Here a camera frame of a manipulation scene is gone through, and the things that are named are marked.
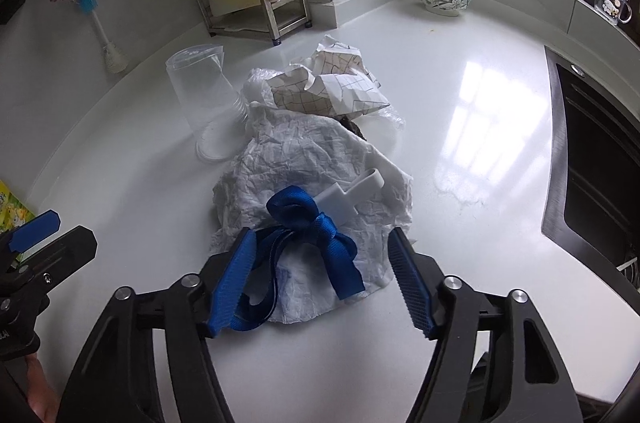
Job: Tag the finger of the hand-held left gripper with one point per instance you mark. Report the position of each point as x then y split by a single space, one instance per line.
62 253
35 227

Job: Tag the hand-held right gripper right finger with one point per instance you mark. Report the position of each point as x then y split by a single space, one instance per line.
410 288

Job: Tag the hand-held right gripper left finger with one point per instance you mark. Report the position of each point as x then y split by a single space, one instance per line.
232 283

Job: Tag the white paper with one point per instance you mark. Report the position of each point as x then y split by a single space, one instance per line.
300 153

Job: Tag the person's left hand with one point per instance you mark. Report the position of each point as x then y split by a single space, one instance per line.
42 388

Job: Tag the yellow green pouch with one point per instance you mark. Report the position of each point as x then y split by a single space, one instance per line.
12 213

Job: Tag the white plastic clip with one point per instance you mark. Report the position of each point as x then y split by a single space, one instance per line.
340 198

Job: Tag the clear plastic cup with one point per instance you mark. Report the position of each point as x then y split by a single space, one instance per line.
200 98

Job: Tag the blue white bottle brush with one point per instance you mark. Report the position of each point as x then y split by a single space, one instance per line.
100 30

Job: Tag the grid printed crumpled paper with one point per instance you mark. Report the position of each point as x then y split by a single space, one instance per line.
325 90

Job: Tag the black sink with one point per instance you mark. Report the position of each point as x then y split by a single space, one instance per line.
595 163

